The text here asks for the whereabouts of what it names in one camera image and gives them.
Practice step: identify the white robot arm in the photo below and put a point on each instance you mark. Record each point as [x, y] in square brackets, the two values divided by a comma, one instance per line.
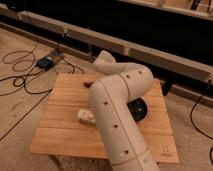
[108, 97]

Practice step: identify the blue power adapter box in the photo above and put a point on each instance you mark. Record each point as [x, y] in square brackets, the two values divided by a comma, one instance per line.
[44, 63]

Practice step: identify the wooden table board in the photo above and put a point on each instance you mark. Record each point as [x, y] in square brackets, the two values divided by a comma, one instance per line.
[59, 131]

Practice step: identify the long wooden beam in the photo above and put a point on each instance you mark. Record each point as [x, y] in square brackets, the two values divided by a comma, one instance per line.
[152, 56]

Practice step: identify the black round disc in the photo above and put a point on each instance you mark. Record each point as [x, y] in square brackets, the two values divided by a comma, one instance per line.
[138, 109]

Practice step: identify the white plastic bottle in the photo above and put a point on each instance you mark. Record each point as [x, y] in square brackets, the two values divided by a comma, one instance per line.
[86, 116]

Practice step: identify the small brown eraser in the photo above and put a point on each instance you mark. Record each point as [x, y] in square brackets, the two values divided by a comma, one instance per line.
[88, 84]

